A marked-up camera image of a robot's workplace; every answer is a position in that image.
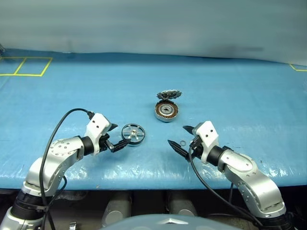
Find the silver finned motor cover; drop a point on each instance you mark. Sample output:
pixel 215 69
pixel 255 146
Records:
pixel 169 94

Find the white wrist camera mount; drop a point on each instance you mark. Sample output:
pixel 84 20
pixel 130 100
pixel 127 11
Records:
pixel 97 129
pixel 208 134

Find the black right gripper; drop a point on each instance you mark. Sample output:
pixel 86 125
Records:
pixel 197 146

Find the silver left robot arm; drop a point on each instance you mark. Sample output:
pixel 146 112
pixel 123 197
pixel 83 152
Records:
pixel 57 153

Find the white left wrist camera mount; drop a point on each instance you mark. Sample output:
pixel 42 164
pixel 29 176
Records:
pixel 97 129

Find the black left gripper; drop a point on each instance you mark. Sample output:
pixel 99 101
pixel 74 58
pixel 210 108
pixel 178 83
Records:
pixel 105 143

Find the silver motor stator copper windings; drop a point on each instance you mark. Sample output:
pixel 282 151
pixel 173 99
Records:
pixel 167 110

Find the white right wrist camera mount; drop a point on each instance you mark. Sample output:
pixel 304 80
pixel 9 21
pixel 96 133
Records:
pixel 208 134

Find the silver spoked rotor wheel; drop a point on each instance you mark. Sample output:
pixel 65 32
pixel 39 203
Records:
pixel 133 134

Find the blue plastic table cover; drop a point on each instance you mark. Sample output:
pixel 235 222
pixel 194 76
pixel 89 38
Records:
pixel 120 79

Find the grey rounded cylinder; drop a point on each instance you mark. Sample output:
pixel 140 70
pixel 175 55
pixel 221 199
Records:
pixel 182 203
pixel 116 208

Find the grey domed robot torso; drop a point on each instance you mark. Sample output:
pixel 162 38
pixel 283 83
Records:
pixel 168 222

